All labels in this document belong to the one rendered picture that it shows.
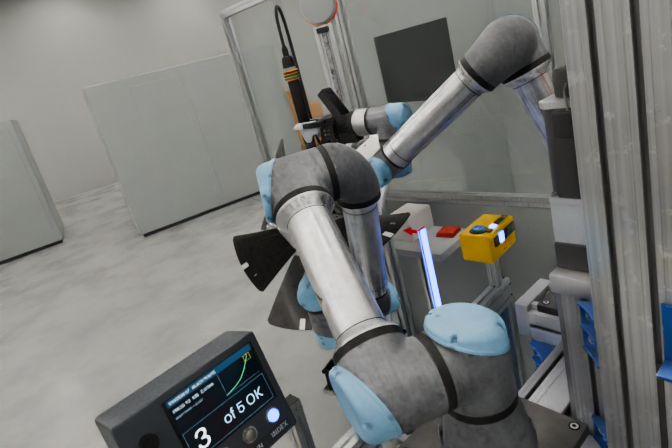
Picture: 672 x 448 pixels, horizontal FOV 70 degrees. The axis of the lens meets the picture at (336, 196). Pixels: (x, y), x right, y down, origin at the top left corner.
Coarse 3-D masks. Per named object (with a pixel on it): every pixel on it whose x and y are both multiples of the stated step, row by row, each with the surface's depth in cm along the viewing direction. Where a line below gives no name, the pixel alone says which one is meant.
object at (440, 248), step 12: (432, 228) 208; (396, 240) 206; (432, 240) 197; (444, 240) 194; (456, 240) 191; (396, 252) 199; (408, 252) 194; (420, 252) 189; (432, 252) 186; (444, 252) 184
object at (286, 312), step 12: (300, 264) 150; (288, 276) 149; (300, 276) 149; (288, 288) 148; (276, 300) 147; (288, 300) 146; (276, 312) 146; (288, 312) 145; (300, 312) 144; (276, 324) 145; (288, 324) 144
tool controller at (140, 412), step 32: (224, 352) 80; (256, 352) 83; (160, 384) 77; (192, 384) 76; (224, 384) 79; (256, 384) 82; (128, 416) 70; (160, 416) 72; (192, 416) 75; (224, 416) 78; (256, 416) 81; (288, 416) 85
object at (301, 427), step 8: (288, 400) 95; (296, 400) 94; (296, 408) 94; (304, 416) 95; (296, 424) 94; (304, 424) 96; (296, 432) 94; (304, 432) 96; (296, 440) 96; (304, 440) 96; (312, 440) 97
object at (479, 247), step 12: (492, 216) 151; (468, 228) 147; (492, 228) 143; (468, 240) 143; (480, 240) 140; (492, 240) 140; (504, 240) 145; (468, 252) 145; (480, 252) 142; (492, 252) 140; (504, 252) 145
